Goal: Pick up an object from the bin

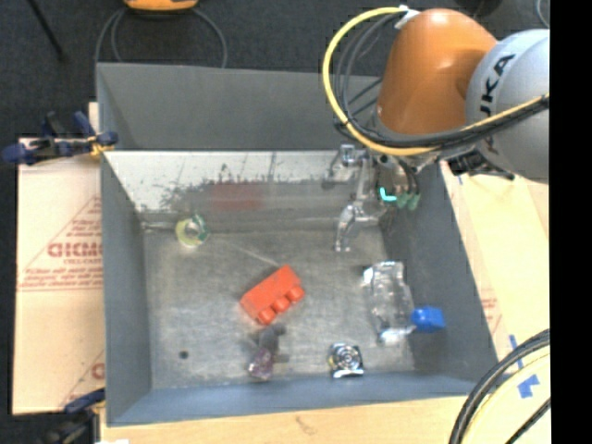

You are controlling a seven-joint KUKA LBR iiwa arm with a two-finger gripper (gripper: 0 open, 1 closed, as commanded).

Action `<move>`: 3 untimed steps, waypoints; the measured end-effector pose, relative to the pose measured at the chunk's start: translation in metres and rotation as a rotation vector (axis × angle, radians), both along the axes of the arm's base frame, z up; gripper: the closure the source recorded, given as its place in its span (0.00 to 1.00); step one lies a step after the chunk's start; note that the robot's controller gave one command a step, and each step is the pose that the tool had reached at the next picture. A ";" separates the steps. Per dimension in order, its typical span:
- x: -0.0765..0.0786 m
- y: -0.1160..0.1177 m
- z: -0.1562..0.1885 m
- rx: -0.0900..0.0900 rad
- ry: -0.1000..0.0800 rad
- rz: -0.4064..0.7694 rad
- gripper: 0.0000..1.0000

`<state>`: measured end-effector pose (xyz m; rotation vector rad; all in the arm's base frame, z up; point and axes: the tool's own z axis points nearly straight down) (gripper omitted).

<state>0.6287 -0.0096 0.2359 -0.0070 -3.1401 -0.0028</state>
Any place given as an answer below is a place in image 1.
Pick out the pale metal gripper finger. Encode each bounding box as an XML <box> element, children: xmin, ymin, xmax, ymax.
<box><xmin>334</xmin><ymin>204</ymin><xmax>381</xmax><ymax>253</ymax></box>
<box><xmin>321</xmin><ymin>144</ymin><xmax>368</xmax><ymax>190</ymax></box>

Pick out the clear plastic bottle, blue cap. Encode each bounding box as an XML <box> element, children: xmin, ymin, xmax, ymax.
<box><xmin>360</xmin><ymin>260</ymin><xmax>447</xmax><ymax>347</ymax></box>

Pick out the red toy brick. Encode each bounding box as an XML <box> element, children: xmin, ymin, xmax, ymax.
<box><xmin>239</xmin><ymin>264</ymin><xmax>307</xmax><ymax>327</ymax></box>

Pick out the silver round metal strainer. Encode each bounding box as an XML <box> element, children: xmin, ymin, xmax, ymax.
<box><xmin>327</xmin><ymin>341</ymin><xmax>365</xmax><ymax>380</ymax></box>

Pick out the grey and purple toy figure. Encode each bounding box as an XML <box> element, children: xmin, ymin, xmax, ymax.
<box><xmin>246</xmin><ymin>322</ymin><xmax>291</xmax><ymax>382</ymax></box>

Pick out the grey metal bin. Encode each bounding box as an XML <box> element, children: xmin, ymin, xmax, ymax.
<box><xmin>94</xmin><ymin>62</ymin><xmax>501</xmax><ymax>427</ymax></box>

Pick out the brown cardboard board, red print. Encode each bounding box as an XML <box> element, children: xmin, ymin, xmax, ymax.
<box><xmin>10</xmin><ymin>135</ymin><xmax>106</xmax><ymax>416</ymax></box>

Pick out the black cylinder on white bracket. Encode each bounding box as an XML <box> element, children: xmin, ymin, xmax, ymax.
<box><xmin>444</xmin><ymin>148</ymin><xmax>487</xmax><ymax>175</ymax></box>

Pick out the yellow-green tape ring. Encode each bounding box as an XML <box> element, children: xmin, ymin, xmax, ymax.
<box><xmin>175</xmin><ymin>214</ymin><xmax>210</xmax><ymax>249</ymax></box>

